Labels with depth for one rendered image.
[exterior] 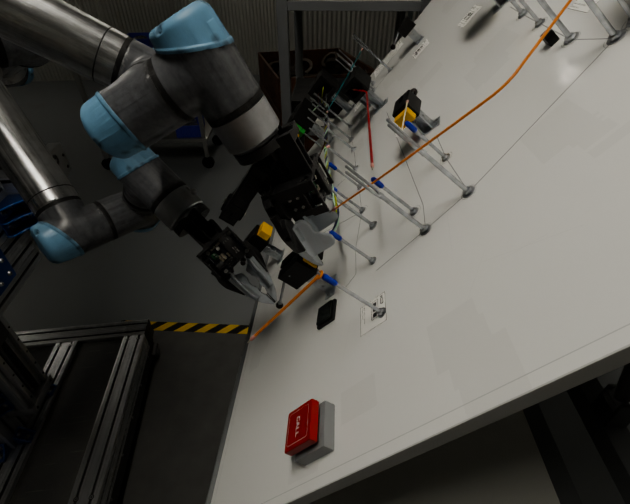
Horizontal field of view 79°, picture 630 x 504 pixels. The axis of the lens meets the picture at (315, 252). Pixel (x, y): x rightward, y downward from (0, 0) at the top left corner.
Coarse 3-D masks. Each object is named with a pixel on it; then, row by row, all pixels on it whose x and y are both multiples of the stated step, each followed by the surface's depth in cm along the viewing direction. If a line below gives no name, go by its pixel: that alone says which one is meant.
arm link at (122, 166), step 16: (112, 160) 62; (128, 160) 62; (144, 160) 63; (160, 160) 65; (128, 176) 62; (144, 176) 62; (160, 176) 63; (176, 176) 65; (128, 192) 65; (144, 192) 63; (160, 192) 62; (144, 208) 68
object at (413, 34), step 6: (408, 18) 96; (402, 24) 97; (408, 24) 97; (414, 24) 97; (402, 30) 98; (408, 30) 98; (414, 30) 98; (396, 36) 100; (414, 36) 99; (420, 36) 99; (414, 42) 102
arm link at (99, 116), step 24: (144, 72) 40; (96, 96) 42; (120, 96) 41; (144, 96) 40; (168, 96) 41; (96, 120) 42; (120, 120) 41; (144, 120) 42; (168, 120) 43; (120, 144) 43; (144, 144) 45
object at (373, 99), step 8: (352, 72) 93; (360, 72) 92; (352, 80) 90; (360, 80) 90; (368, 80) 93; (344, 88) 92; (352, 88) 94; (360, 88) 94; (368, 88) 91; (352, 96) 94; (360, 96) 92; (368, 96) 96; (376, 96) 95; (376, 104) 97; (384, 104) 95; (376, 112) 97
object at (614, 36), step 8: (584, 0) 39; (592, 0) 39; (592, 8) 39; (600, 16) 39; (608, 24) 40; (608, 32) 40; (616, 32) 40; (624, 32) 40; (608, 40) 41; (616, 40) 40
